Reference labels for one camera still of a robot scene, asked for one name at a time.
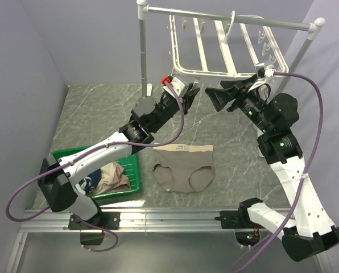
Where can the beige pink underwear pile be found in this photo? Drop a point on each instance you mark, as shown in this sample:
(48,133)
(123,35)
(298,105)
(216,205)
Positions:
(113,178)

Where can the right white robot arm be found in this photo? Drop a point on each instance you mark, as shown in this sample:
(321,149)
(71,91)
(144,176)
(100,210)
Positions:
(309,230)

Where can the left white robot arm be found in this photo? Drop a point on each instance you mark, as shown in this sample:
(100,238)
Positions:
(60,176)

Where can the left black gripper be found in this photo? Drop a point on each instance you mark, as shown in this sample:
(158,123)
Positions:
(187,100)

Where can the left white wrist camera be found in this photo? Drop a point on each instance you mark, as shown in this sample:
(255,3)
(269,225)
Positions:
(178,85)

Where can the aluminium rail base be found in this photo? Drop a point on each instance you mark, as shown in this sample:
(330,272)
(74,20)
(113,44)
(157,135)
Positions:
(147,240)

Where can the white clip drying hanger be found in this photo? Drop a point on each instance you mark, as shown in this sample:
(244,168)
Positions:
(223,28)

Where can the taupe beige underwear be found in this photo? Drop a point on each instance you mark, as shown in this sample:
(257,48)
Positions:
(184,168)

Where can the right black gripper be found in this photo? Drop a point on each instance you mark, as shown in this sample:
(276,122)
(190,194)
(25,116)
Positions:
(220,97)

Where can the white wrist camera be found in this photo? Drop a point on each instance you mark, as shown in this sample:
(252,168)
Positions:
(265,74)
(178,85)

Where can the navy white underwear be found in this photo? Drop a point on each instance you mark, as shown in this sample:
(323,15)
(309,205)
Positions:
(89,183)

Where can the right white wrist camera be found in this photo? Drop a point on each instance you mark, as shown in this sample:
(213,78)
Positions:
(265,74)

